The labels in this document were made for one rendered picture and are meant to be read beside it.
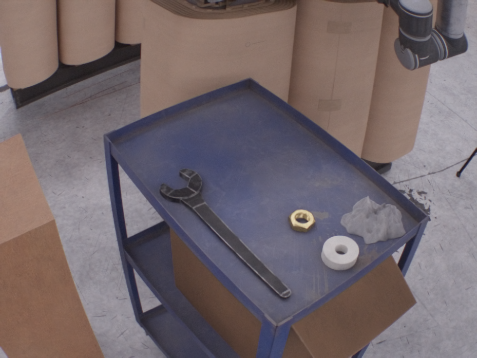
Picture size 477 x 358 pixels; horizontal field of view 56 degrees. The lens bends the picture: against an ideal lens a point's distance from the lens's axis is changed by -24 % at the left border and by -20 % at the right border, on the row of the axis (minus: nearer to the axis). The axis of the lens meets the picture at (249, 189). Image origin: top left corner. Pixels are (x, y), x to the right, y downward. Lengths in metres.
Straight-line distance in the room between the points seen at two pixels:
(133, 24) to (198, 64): 1.79
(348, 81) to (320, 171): 0.71
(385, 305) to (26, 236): 0.76
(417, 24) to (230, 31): 0.53
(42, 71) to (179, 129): 1.88
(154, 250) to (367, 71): 0.97
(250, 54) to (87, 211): 1.19
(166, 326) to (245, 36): 0.97
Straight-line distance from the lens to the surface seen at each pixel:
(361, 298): 1.07
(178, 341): 1.76
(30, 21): 2.89
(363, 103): 1.99
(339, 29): 1.71
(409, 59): 1.49
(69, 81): 3.33
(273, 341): 0.91
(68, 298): 1.23
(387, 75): 2.13
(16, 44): 2.95
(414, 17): 1.39
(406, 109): 2.28
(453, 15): 1.49
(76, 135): 2.85
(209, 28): 1.41
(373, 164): 2.59
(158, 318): 1.82
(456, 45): 1.58
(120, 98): 3.09
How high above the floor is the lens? 1.63
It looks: 42 degrees down
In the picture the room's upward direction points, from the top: 5 degrees clockwise
